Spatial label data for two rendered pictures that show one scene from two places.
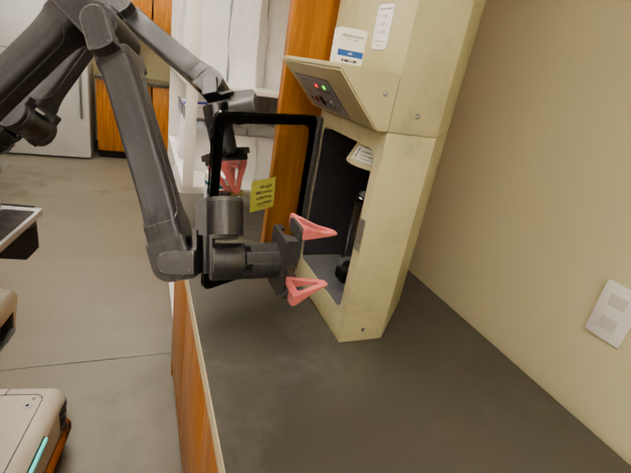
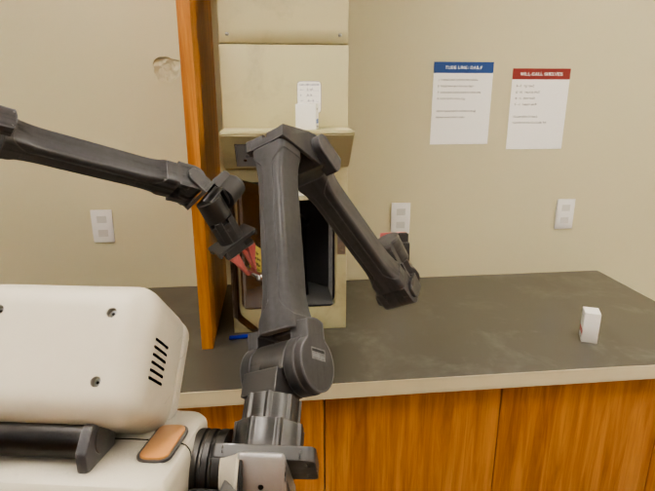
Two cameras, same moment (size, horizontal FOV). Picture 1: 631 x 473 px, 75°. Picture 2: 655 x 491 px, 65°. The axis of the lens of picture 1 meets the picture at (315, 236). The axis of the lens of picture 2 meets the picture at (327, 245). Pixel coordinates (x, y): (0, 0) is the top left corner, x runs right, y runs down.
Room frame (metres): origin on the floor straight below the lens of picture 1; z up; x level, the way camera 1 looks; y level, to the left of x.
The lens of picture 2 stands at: (0.36, 1.23, 1.59)
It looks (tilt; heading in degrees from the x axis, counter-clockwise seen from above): 16 degrees down; 289
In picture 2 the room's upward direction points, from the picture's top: straight up
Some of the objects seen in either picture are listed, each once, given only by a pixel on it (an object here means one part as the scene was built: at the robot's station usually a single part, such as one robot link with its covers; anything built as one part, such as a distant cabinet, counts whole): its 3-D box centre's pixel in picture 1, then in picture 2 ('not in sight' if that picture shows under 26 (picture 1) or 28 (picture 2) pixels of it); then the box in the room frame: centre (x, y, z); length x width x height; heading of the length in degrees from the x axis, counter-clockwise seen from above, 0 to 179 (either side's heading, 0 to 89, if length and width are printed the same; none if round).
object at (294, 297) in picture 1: (302, 277); not in sight; (0.62, 0.01, 1.17); 0.09 x 0.07 x 0.07; 116
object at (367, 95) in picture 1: (330, 89); (287, 149); (0.88, 0.03, 1.46); 0.32 x 0.12 x 0.10; 25
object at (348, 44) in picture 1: (347, 47); (307, 116); (0.84, 0.00, 1.54); 0.05 x 0.05 x 0.06; 14
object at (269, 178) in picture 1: (261, 199); (258, 265); (0.92, 0.14, 1.19); 0.30 x 0.01 x 0.40; 143
